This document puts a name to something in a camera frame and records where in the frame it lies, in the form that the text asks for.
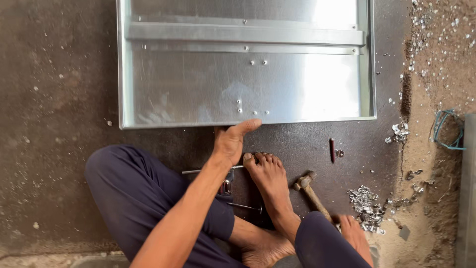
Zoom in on person's right hand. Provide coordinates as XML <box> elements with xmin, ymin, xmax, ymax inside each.
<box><xmin>338</xmin><ymin>215</ymin><xmax>375</xmax><ymax>267</ymax></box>

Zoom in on person's left hand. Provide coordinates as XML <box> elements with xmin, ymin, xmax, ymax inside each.
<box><xmin>213</xmin><ymin>118</ymin><xmax>263</xmax><ymax>169</ymax></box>

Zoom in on wooden handled hammer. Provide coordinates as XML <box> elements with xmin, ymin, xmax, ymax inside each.
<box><xmin>292</xmin><ymin>171</ymin><xmax>341</xmax><ymax>231</ymax></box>

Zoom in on large galvanized sheet metal tray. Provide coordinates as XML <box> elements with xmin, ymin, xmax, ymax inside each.
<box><xmin>116</xmin><ymin>0</ymin><xmax>377</xmax><ymax>130</ymax></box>

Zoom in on large pile of metal scraps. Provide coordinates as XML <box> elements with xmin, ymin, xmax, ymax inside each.
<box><xmin>347</xmin><ymin>185</ymin><xmax>387</xmax><ymax>236</ymax></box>

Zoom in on person's right trouser leg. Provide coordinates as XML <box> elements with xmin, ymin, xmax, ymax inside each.
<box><xmin>295</xmin><ymin>211</ymin><xmax>373</xmax><ymax>268</ymax></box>

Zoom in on person's trouser leg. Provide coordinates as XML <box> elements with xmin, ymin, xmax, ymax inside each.
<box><xmin>84</xmin><ymin>145</ymin><xmax>247</xmax><ymax>268</ymax></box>
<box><xmin>295</xmin><ymin>211</ymin><xmax>373</xmax><ymax>268</ymax></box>

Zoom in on thin steel rod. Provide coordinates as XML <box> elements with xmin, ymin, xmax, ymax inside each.
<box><xmin>182</xmin><ymin>165</ymin><xmax>245</xmax><ymax>175</ymax></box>

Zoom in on chrome hand riveter tool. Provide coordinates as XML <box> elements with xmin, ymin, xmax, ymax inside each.
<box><xmin>219</xmin><ymin>170</ymin><xmax>235</xmax><ymax>196</ymax></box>

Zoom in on person's right foot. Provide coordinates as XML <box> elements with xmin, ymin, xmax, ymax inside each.
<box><xmin>243</xmin><ymin>152</ymin><xmax>302</xmax><ymax>242</ymax></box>

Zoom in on person's foot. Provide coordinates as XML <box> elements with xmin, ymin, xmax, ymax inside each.
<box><xmin>229</xmin><ymin>216</ymin><xmax>297</xmax><ymax>268</ymax></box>
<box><xmin>243</xmin><ymin>152</ymin><xmax>302</xmax><ymax>242</ymax></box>

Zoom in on dark steel punch nail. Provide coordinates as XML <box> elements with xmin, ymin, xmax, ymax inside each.
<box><xmin>226</xmin><ymin>202</ymin><xmax>263</xmax><ymax>214</ymax></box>

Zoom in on loose bent metal offcuts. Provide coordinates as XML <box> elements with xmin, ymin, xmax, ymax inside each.
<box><xmin>387</xmin><ymin>169</ymin><xmax>436</xmax><ymax>209</ymax></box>

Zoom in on person's left foot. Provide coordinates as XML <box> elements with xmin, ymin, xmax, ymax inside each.
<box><xmin>229</xmin><ymin>216</ymin><xmax>297</xmax><ymax>268</ymax></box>

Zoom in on person's left trouser leg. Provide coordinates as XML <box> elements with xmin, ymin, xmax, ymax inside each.
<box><xmin>84</xmin><ymin>145</ymin><xmax>247</xmax><ymax>268</ymax></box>

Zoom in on small heap of metal scraps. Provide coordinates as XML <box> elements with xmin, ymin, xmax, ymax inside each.
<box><xmin>385</xmin><ymin>122</ymin><xmax>411</xmax><ymax>144</ymax></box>

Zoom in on grey metal sheet panel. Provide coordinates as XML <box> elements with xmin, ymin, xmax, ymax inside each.
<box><xmin>455</xmin><ymin>113</ymin><xmax>476</xmax><ymax>268</ymax></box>

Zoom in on scattered metal punchings on ground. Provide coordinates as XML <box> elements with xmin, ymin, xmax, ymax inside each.
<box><xmin>398</xmin><ymin>0</ymin><xmax>476</xmax><ymax>80</ymax></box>

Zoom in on blue wire loop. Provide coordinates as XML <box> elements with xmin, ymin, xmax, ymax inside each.
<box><xmin>432</xmin><ymin>109</ymin><xmax>466</xmax><ymax>151</ymax></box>

